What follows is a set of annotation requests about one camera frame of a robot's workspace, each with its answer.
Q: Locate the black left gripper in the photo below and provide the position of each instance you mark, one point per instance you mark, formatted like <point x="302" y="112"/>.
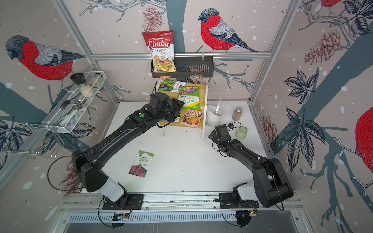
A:
<point x="177" y="106"/>

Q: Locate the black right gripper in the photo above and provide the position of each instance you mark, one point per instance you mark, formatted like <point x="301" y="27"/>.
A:
<point x="213" y="138"/>

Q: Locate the green flower seed bag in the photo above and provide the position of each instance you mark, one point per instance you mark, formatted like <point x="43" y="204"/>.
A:
<point x="190" y="96"/>

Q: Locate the mimosa seed bag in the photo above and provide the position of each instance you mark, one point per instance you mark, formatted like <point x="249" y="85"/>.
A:
<point x="167" y="85"/>

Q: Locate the green white purple seed bag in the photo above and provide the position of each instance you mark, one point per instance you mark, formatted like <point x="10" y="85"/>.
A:
<point x="141" y="164"/>

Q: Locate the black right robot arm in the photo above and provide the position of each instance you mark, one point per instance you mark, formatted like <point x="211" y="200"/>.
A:
<point x="271" y="185"/>

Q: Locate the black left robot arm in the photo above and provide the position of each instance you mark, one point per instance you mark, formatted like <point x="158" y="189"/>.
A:
<point x="88" y="164"/>

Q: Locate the wooden two-tier shelf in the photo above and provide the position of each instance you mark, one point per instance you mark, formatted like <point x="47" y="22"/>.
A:
<point x="203" y="89"/>

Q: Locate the small white seed packet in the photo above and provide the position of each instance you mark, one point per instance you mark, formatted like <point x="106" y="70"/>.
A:
<point x="179" y="84"/>

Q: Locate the red Chuba cassava chips bag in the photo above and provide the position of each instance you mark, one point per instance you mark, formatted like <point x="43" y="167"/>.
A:
<point x="161" y="47"/>

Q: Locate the pink shop picture packet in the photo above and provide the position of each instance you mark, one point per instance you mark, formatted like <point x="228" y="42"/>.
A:
<point x="192" y="118"/>

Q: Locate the white cup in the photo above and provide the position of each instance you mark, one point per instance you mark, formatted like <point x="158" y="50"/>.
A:
<point x="214" y="115"/>

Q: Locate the green glass cup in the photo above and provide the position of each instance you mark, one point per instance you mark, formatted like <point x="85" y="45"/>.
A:
<point x="241" y="133"/>

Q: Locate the pink straw spoon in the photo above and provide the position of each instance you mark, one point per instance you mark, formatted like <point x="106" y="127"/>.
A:
<point x="218" y="106"/>

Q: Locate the amber small bottle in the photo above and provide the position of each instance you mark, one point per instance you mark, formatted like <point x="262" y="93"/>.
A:
<point x="237" y="114"/>

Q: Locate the snack bar packet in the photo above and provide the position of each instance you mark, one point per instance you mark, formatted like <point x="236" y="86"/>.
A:
<point x="196" y="70"/>

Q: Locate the glass jar in rack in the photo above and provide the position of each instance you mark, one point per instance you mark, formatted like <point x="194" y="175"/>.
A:
<point x="96" y="80"/>

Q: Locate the metal spoon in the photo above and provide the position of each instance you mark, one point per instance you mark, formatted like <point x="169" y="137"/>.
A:
<point x="77" y="107"/>

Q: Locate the black lid spice grinder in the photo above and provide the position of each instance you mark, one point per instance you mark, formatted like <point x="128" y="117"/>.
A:
<point x="85" y="88"/>

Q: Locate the metal fork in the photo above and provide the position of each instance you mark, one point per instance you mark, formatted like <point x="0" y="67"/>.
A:
<point x="71" y="101"/>

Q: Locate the black wire basket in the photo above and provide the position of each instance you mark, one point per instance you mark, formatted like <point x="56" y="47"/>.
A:
<point x="188" y="66"/>

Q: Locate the white wire wall rack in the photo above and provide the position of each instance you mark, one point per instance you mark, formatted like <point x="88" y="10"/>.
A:
<point x="59" y="123"/>

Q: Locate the chrome wire hanger rack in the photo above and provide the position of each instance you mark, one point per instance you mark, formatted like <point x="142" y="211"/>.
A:
<point x="31" y="140"/>

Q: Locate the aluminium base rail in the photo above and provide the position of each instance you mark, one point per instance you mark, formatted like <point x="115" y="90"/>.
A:
<point x="151" y="202"/>

